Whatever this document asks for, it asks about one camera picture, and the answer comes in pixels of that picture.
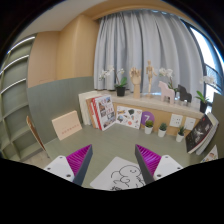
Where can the white board stack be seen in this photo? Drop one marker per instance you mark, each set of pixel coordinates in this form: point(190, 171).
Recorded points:
point(83, 97)

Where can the white orchid black pot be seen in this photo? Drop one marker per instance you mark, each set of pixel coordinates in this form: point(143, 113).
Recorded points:
point(121, 83)

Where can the small potted plant left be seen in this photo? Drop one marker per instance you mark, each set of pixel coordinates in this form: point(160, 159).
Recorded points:
point(149, 126)

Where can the white cartoon mouse pad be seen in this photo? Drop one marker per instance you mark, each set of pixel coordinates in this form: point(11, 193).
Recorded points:
point(120, 174)

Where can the white wall socket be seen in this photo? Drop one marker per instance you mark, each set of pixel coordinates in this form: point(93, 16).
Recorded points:
point(189, 123)
point(176, 120)

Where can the purple round number sign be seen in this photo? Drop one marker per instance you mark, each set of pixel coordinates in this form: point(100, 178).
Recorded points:
point(146, 115)

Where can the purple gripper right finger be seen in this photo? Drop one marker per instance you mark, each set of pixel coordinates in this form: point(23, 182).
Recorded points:
point(154, 166)

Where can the pink wooden horse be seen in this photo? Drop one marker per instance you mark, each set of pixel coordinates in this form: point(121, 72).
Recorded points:
point(166, 92)

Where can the red white book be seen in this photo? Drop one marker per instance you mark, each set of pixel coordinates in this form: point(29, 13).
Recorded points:
point(104, 111)

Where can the small potted plant right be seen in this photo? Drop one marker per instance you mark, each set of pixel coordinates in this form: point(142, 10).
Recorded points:
point(180, 134)

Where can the small potted plant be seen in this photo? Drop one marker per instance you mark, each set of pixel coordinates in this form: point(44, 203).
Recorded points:
point(162, 130)
point(149, 126)
point(180, 134)

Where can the green wall shelf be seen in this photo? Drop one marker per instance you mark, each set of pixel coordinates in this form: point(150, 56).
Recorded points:
point(17, 142)

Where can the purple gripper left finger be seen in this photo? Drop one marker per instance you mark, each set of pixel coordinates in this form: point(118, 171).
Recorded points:
point(73, 167)

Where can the illustrated card right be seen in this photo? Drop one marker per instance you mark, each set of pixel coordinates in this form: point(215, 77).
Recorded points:
point(212, 155)

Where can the white orchid right pot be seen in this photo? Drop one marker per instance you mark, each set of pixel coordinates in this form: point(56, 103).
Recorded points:
point(200, 96)

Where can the grey curtain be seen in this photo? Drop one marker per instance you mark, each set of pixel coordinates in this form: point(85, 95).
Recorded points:
point(142, 38)

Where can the wooden hand model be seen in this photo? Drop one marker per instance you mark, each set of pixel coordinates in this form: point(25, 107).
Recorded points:
point(135, 76)

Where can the small potted plant middle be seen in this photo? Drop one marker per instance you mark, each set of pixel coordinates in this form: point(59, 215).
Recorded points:
point(162, 130)

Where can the wooden mannequin figure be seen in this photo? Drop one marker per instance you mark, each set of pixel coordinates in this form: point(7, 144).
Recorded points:
point(151, 73)

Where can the black book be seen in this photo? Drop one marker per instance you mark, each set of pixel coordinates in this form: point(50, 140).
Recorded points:
point(196, 137)

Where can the black wooden horse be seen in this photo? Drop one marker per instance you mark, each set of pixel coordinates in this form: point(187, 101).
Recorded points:
point(184, 95)

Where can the white wall socket left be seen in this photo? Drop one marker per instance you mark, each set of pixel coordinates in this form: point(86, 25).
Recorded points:
point(176, 120)

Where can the white picture card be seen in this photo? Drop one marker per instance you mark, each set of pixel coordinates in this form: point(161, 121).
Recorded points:
point(129, 117)

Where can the white orchid behind horse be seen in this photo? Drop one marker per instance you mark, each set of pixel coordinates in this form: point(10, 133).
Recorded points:
point(169, 74)

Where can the white wall socket right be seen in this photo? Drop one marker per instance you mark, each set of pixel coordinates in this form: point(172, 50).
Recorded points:
point(189, 123)

